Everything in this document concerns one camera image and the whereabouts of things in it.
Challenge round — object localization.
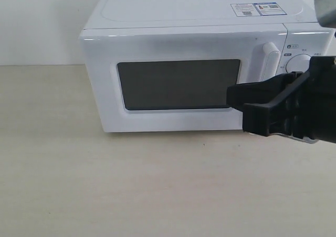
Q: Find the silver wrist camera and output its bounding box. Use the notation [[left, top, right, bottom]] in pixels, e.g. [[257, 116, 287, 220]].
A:
[[314, 0, 336, 28]]

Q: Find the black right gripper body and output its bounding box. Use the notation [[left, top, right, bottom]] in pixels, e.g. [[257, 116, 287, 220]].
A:
[[288, 56, 335, 144]]

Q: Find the white Midea microwave oven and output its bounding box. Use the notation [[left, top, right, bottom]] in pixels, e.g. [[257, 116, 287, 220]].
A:
[[77, 0, 336, 134]]

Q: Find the white upper power knob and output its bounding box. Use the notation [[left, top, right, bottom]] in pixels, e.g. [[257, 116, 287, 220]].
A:
[[286, 54, 311, 73]]

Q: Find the white microwave door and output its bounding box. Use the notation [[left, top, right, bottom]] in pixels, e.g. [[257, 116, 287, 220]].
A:
[[79, 24, 287, 133]]

